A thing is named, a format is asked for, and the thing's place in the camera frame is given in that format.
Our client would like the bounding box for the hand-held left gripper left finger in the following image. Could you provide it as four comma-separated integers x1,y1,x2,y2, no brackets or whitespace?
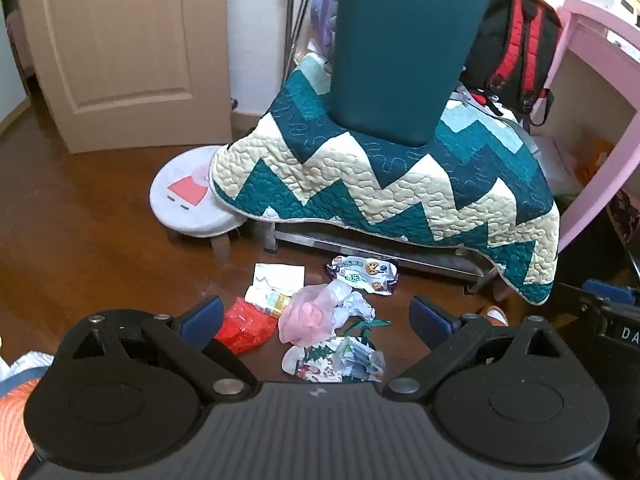
52,296,251,403

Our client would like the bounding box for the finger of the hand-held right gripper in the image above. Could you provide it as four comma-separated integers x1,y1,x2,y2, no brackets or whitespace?
582,279,640,307
556,282,603,326

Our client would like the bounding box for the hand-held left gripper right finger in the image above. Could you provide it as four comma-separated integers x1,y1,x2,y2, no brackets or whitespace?
382,295,583,403

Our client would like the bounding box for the red plastic wrapper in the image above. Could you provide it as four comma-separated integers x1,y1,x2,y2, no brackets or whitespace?
214,296,278,356

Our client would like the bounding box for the yellow white wrapper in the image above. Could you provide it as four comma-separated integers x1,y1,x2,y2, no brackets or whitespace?
244,285,293,318

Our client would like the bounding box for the white tissue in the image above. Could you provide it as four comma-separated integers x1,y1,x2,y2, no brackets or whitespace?
327,280,376,326

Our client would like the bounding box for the clear plastic wrapper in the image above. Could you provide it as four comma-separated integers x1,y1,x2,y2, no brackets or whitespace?
335,337,387,381

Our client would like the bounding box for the purple white snack packet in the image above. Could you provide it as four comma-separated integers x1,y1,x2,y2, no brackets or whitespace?
326,255,399,297

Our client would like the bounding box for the white paper sheet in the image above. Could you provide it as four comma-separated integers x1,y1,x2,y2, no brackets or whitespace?
251,262,306,301

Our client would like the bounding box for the pink plastic bag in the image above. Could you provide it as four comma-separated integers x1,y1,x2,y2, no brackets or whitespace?
277,284,341,347

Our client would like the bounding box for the printed bag with green ribbon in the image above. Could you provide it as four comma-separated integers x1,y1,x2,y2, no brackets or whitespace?
282,317,388,383

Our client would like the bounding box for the teal plastic bin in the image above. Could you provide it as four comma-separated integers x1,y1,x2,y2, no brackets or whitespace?
327,0,492,147

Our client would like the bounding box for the orange white slipper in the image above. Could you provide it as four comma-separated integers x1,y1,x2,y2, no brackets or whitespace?
480,305,510,327

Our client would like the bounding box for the round white cartoon stool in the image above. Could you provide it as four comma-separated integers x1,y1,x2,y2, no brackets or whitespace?
149,145,246,261

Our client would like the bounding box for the orange item under desk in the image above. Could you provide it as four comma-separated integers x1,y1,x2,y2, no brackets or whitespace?
575,140,616,186

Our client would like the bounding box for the white bag under desk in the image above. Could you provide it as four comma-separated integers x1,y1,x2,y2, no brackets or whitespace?
532,135,583,196

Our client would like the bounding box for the teal cream zigzag quilt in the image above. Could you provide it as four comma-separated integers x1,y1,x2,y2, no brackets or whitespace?
209,52,561,306

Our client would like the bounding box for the orange white striped clothing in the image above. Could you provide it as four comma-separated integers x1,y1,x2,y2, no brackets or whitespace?
0,352,56,480

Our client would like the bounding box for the pink desk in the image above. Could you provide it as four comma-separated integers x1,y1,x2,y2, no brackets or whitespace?
530,0,640,253

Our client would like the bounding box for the red black backpack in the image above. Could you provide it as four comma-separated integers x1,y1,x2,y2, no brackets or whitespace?
460,0,563,128

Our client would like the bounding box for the beige wooden door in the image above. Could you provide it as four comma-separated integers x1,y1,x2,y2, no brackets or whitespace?
15,0,233,153

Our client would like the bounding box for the purple grey backpack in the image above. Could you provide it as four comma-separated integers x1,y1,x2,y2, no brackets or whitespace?
311,0,475,63

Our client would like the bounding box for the black metal bench frame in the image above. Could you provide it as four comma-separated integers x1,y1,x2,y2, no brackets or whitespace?
250,220,501,296

